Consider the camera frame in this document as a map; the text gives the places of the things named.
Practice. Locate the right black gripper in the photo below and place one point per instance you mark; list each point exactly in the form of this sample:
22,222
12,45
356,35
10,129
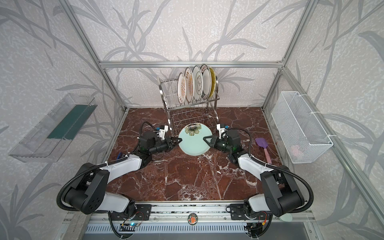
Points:
214,142

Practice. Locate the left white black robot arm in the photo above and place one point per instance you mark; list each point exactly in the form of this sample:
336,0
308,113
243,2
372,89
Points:
87,191

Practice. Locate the orange sunburst plate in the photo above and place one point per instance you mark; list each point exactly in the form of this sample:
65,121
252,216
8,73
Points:
181,88
189,85

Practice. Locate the purple pink spatula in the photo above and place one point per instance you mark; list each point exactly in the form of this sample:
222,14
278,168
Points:
261,142

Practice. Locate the yellow woven pattern plate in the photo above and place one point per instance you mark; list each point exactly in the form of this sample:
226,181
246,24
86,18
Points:
213,81

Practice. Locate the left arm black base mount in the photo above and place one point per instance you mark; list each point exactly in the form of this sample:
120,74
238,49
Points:
141,213

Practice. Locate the pale green round puck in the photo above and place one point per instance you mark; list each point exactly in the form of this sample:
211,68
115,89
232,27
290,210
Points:
286,218

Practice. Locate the clear plastic wall tray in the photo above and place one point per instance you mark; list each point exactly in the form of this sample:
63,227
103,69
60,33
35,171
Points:
49,139

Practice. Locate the white plate thin teal rim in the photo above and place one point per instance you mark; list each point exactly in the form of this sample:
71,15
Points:
198,83

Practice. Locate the white wire mesh basket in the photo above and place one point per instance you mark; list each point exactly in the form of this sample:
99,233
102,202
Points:
302,134

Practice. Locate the steel two-tier dish rack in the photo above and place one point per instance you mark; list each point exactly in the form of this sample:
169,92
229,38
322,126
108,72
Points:
181,115

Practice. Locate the pale green flower plate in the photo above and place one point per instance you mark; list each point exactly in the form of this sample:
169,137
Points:
192,139

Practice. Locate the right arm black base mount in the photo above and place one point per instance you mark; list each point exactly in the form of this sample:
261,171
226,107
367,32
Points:
237,212

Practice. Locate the aluminium cage frame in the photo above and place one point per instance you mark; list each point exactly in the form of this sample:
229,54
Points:
361,181

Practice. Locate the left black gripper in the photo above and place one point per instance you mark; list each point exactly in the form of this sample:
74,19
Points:
169,142

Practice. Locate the white plate dark green rim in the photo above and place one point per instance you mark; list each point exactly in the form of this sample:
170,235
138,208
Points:
207,81

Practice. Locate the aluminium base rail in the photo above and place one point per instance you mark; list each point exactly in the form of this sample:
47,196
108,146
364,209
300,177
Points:
172,218

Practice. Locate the round orange sticker badge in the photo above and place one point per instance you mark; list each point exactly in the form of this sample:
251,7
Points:
192,219

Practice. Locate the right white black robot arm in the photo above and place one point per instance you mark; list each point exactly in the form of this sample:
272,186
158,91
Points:
284,192

